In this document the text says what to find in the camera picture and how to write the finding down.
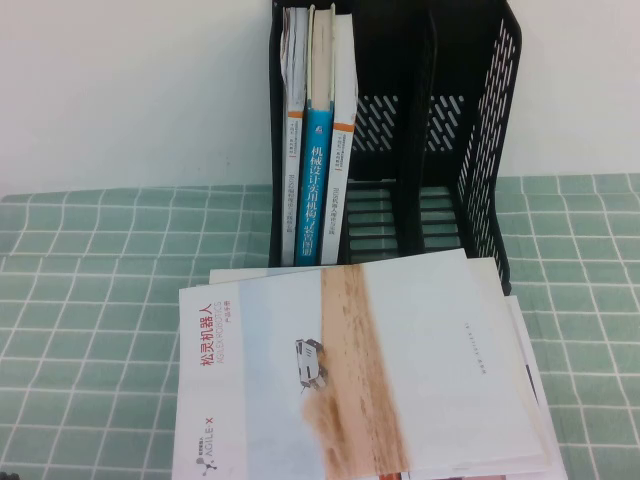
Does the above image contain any white book with orange stripe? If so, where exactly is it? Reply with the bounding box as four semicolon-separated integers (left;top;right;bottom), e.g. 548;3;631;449
320;13;359;265

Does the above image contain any blue spine book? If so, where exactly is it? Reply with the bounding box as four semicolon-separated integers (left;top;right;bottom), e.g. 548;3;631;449
293;3;337;267

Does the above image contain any worn white orange book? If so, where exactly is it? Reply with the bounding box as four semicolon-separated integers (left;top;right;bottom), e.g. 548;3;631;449
279;5;310;267

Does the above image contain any black mesh book holder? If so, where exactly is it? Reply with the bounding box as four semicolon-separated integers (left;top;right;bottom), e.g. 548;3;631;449
267;0;524;296

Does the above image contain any AgileX robot brochure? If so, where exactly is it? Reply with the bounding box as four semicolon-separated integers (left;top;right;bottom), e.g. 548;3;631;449
170;248;547;480

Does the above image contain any green checked tablecloth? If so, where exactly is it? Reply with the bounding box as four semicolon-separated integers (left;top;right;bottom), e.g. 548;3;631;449
0;172;640;480

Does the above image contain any white booklet with colour prints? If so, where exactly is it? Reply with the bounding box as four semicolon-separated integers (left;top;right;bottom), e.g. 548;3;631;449
502;294;570;480

